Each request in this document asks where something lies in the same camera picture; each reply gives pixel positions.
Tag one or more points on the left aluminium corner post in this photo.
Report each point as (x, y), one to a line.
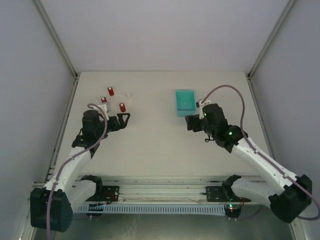
(54, 35)

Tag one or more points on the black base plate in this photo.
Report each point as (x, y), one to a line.
(215, 194)
(109, 193)

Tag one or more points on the white peg base plate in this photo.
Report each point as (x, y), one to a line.
(114, 101)

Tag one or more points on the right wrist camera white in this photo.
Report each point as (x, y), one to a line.
(201, 103)

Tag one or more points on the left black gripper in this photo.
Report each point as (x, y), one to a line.
(115, 122)

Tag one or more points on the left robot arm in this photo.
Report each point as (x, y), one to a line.
(52, 206)

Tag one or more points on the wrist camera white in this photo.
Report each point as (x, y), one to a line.
(201, 103)
(104, 109)

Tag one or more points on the aluminium corner post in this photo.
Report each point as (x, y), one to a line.
(54, 35)
(272, 36)

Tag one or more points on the right aluminium corner post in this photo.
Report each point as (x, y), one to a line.
(272, 36)

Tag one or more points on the aluminium rail frame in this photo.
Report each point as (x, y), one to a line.
(140, 191)

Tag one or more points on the grey slotted cable duct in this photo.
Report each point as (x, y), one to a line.
(144, 209)

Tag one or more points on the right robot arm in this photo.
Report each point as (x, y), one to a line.
(287, 194)

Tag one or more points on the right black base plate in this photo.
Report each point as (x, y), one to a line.
(215, 194)

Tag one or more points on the teal plastic bin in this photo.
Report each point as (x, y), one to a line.
(185, 102)

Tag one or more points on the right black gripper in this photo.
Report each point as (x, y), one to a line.
(195, 122)

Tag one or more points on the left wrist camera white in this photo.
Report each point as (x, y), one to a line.
(104, 109)

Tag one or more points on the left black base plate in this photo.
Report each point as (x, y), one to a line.
(109, 193)

